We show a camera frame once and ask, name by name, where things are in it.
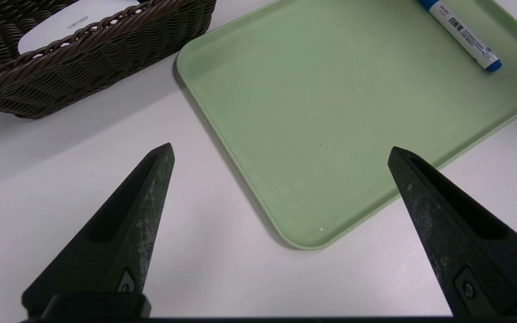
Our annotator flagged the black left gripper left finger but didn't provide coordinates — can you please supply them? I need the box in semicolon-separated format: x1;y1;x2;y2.
22;143;175;313

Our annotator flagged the dark brown wicker basket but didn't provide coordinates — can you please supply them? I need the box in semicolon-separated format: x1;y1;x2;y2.
0;0;217;120

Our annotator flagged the light green plastic tray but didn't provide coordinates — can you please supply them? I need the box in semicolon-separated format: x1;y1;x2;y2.
176;0;517;250

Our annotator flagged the white rectangular whiteboard eraser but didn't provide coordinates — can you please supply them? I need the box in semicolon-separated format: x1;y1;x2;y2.
18;0;140;55

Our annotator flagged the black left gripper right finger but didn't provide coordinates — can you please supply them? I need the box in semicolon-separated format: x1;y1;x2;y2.
388;146;517;317

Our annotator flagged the blue capped whiteboard marker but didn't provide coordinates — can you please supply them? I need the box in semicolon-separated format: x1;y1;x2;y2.
418;0;503;73

